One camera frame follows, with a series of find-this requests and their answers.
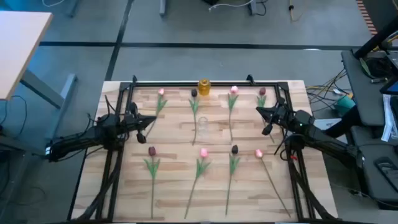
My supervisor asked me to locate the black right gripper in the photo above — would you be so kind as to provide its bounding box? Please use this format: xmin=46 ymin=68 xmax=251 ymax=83
xmin=256 ymin=96 xmax=295 ymax=136

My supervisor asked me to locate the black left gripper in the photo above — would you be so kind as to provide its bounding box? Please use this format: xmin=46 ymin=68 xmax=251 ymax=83
xmin=119 ymin=101 xmax=157 ymax=144

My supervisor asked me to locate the dark red artificial tulip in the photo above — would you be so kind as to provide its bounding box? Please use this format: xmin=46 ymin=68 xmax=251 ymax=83
xmin=143 ymin=146 xmax=161 ymax=220
xmin=256 ymin=87 xmax=275 ymax=144

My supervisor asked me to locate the pink leafless artificial tulip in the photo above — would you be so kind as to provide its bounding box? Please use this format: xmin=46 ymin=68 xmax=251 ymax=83
xmin=254 ymin=149 xmax=292 ymax=218

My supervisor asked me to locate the black artificial tulip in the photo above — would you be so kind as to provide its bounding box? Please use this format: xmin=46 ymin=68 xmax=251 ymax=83
xmin=224 ymin=144 xmax=241 ymax=217
xmin=188 ymin=88 xmax=200 ymax=146

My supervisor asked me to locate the clear glass vase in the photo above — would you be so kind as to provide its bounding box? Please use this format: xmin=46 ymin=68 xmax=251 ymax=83
xmin=197 ymin=116 xmax=210 ymax=139

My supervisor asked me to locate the amber glass vase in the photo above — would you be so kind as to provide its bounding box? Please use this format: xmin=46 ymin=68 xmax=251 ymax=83
xmin=198 ymin=78 xmax=211 ymax=96

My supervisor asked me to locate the teal round object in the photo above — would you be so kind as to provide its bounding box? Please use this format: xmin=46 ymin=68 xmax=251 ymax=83
xmin=334 ymin=95 xmax=355 ymax=116

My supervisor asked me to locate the grey metal table leg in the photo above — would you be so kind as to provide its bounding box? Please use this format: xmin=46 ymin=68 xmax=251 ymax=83
xmin=20 ymin=70 xmax=78 ymax=144

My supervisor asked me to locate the black desk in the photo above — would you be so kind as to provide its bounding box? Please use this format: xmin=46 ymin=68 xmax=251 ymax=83
xmin=341 ymin=49 xmax=398 ymax=127

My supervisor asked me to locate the white printed sheet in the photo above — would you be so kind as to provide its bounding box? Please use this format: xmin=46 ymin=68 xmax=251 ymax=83
xmin=381 ymin=93 xmax=397 ymax=143

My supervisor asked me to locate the blue screen tablet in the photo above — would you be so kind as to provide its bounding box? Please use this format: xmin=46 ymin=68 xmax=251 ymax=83
xmin=379 ymin=77 xmax=398 ymax=96

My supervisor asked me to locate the black diagonal beam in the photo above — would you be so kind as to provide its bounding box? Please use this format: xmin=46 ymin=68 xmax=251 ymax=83
xmin=354 ymin=15 xmax=398 ymax=59

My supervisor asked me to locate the hazard striped floor mat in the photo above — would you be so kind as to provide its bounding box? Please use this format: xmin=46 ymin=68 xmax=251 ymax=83
xmin=356 ymin=0 xmax=379 ymax=35

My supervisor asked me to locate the light wooden side table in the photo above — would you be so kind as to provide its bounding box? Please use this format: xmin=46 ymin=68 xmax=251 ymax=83
xmin=0 ymin=11 xmax=53 ymax=101

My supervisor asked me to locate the black aluminium table frame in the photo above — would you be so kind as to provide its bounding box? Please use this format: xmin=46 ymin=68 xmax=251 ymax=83
xmin=67 ymin=79 xmax=343 ymax=224

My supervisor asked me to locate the yellow hanging cord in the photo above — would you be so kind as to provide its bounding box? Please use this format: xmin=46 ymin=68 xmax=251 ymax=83
xmin=288 ymin=0 xmax=304 ymax=23

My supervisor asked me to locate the white floor cable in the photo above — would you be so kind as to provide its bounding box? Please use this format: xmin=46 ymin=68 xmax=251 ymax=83
xmin=208 ymin=0 xmax=254 ymax=12

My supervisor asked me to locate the black floor cable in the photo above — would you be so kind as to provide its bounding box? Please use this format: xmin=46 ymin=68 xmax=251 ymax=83
xmin=0 ymin=95 xmax=29 ymax=128

